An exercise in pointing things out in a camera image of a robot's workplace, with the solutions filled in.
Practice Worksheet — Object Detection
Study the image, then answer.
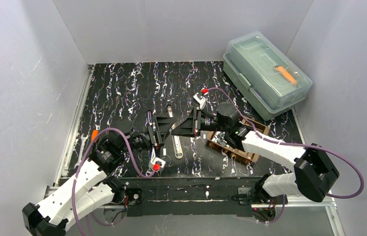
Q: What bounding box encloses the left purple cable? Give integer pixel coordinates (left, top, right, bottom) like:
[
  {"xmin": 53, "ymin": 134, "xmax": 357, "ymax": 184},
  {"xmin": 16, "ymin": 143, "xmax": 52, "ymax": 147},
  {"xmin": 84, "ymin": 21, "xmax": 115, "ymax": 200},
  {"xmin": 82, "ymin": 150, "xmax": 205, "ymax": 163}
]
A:
[{"xmin": 71, "ymin": 128, "xmax": 158, "ymax": 236}]

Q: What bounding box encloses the purple cable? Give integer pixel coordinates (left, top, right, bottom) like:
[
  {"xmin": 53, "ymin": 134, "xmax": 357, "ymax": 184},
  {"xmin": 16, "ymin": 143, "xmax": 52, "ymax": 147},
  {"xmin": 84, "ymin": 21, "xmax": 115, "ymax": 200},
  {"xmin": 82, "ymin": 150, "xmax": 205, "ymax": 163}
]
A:
[
  {"xmin": 202, "ymin": 87, "xmax": 365, "ymax": 225},
  {"xmin": 71, "ymin": 128, "xmax": 158, "ymax": 236}
]

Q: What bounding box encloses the black marbled mat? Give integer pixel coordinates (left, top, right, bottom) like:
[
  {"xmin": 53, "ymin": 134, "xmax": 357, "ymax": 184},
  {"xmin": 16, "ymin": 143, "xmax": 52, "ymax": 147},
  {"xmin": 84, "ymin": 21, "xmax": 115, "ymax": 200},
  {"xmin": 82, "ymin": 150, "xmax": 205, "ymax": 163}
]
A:
[{"xmin": 68, "ymin": 61, "xmax": 288, "ymax": 177}]

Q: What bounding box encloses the pile of staple strips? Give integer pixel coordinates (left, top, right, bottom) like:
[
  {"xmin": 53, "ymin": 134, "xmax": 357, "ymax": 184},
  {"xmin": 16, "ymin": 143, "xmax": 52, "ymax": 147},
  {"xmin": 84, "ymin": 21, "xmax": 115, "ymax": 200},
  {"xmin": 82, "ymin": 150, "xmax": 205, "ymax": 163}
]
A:
[{"xmin": 211, "ymin": 131, "xmax": 228, "ymax": 147}]

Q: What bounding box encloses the clear plastic storage box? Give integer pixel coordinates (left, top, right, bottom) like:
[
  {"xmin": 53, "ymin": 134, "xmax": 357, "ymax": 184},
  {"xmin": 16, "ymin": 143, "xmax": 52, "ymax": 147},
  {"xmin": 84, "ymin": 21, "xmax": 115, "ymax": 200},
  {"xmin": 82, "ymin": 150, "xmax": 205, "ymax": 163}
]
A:
[{"xmin": 223, "ymin": 31, "xmax": 312, "ymax": 120}]

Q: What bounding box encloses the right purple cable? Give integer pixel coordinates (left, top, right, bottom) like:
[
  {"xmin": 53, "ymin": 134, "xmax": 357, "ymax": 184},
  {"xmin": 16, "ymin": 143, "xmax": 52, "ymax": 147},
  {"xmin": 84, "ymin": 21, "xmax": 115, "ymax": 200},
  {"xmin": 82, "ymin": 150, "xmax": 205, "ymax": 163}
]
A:
[{"xmin": 202, "ymin": 87, "xmax": 365, "ymax": 225}]

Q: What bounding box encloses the orange handled tool in box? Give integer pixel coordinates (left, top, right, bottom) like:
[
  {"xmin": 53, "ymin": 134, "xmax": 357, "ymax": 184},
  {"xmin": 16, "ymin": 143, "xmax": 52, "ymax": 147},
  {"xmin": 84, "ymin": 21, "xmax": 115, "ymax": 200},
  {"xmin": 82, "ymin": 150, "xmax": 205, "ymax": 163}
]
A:
[{"xmin": 274, "ymin": 65, "xmax": 298, "ymax": 86}]

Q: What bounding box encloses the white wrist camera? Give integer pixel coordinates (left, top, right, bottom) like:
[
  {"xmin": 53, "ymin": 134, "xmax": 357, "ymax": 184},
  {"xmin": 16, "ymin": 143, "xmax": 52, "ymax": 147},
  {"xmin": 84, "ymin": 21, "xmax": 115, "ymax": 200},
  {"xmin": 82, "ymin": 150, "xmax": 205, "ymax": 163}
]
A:
[
  {"xmin": 193, "ymin": 88, "xmax": 209, "ymax": 110},
  {"xmin": 148, "ymin": 153, "xmax": 166, "ymax": 172}
]

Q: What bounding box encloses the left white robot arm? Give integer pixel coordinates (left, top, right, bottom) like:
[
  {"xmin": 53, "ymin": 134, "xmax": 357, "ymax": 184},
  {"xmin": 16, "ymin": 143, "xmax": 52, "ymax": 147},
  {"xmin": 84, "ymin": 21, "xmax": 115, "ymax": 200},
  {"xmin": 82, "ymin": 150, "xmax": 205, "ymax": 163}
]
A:
[{"xmin": 22, "ymin": 117, "xmax": 176, "ymax": 236}]

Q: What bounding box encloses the brown wooden tray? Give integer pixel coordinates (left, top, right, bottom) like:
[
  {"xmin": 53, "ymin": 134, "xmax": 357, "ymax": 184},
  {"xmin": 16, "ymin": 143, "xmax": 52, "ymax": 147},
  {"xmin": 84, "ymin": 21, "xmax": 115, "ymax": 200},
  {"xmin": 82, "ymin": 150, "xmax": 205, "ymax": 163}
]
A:
[{"xmin": 206, "ymin": 128, "xmax": 259, "ymax": 165}]

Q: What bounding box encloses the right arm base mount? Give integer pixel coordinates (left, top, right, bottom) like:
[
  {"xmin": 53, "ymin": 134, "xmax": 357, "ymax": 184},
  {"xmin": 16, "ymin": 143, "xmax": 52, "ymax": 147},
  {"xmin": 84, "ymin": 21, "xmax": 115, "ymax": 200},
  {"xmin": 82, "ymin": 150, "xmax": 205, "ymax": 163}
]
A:
[{"xmin": 231, "ymin": 187, "xmax": 288, "ymax": 225}]

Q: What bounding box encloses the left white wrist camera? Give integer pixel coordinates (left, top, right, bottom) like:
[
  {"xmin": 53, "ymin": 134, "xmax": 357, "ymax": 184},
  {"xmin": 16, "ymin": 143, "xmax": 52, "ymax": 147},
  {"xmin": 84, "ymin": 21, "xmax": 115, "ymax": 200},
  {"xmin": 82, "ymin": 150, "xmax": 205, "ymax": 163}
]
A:
[{"xmin": 148, "ymin": 153, "xmax": 166, "ymax": 172}]

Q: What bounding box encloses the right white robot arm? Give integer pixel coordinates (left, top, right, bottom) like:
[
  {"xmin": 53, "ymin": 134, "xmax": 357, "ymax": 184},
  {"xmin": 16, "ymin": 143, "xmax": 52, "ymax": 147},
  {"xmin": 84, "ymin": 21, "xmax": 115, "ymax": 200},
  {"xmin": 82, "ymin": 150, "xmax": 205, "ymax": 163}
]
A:
[{"xmin": 171, "ymin": 102, "xmax": 339, "ymax": 202}]

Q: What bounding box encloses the silver open-end wrench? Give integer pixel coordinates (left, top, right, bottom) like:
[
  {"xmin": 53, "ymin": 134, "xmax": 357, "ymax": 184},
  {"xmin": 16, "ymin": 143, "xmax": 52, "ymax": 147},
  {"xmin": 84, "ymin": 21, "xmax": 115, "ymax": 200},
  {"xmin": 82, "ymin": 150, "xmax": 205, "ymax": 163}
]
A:
[{"xmin": 74, "ymin": 134, "xmax": 88, "ymax": 168}]

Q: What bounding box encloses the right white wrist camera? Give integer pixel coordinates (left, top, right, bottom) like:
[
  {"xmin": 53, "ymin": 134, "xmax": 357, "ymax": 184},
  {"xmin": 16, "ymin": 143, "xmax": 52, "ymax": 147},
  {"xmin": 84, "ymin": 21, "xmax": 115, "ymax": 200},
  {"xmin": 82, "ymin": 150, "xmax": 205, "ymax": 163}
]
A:
[{"xmin": 193, "ymin": 88, "xmax": 209, "ymax": 110}]

